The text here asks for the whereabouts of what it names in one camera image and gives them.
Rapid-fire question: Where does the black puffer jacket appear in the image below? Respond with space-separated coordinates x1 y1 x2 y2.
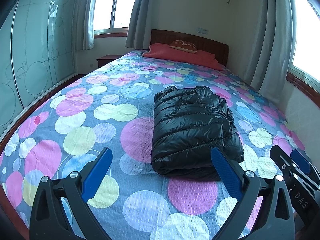
151 86 245 181

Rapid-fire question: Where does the red wooden bed frame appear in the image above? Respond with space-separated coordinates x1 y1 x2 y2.
1 74 85 239

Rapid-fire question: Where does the grey curtain left of window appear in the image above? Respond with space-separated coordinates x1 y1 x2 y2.
75 0 96 50

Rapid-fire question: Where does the red blanket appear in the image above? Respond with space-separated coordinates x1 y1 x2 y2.
142 43 224 71

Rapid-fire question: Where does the red wooden nightstand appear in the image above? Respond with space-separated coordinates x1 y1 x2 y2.
97 55 123 68

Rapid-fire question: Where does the back wall window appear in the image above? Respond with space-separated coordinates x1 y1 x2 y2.
93 0 135 35

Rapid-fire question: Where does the grey curtain right wall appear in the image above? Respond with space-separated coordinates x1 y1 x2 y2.
244 0 293 105

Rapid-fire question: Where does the white wall socket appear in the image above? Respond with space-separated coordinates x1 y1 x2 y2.
196 27 209 35

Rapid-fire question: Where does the red embroidered pillow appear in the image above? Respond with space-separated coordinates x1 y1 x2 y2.
169 40 197 54

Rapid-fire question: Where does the wall window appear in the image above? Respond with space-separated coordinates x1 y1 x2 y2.
93 0 135 35
288 0 319 100

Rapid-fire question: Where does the frosted glass wardrobe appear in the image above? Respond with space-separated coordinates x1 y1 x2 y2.
1 0 76 132

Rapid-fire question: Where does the right wall window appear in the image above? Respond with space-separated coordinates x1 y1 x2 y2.
288 0 319 100

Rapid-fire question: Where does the grey curtain beside headboard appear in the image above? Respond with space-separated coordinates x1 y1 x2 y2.
125 0 153 49

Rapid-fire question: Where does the dark wooden headboard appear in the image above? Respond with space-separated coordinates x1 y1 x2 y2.
150 29 229 66

